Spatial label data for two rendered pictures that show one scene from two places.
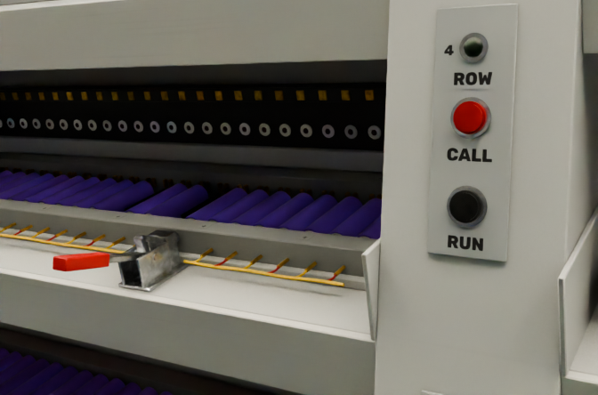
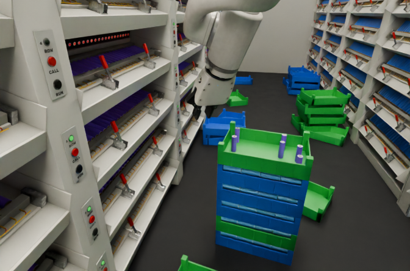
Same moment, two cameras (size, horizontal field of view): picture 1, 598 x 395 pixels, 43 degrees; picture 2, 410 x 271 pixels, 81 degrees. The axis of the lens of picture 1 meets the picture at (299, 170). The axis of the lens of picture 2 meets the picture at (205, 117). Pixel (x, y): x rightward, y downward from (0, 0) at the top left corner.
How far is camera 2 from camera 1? 51 cm
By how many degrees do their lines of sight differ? 107
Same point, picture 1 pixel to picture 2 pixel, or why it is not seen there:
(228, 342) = not seen: outside the picture
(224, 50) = not seen: outside the picture
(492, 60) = (51, 44)
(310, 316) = (17, 140)
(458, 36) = (41, 38)
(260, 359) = (8, 166)
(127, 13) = not seen: outside the picture
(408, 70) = (30, 50)
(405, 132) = (35, 69)
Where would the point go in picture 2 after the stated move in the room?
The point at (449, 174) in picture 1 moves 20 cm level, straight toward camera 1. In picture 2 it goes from (51, 77) to (161, 74)
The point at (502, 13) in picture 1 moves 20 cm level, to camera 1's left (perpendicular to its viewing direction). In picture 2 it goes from (49, 32) to (9, 46)
